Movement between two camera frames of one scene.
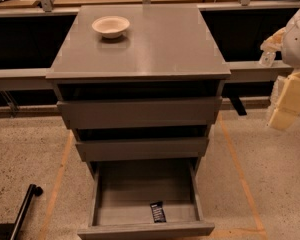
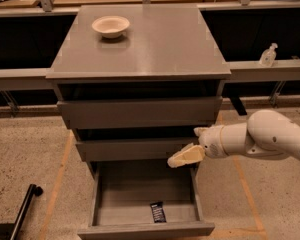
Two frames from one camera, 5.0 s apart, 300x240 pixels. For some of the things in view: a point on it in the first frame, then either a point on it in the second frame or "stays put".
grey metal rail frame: [37, 78] stays put
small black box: [157, 208] stays put
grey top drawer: [140, 113] stays put
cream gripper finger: [274, 42] -> [212, 139]
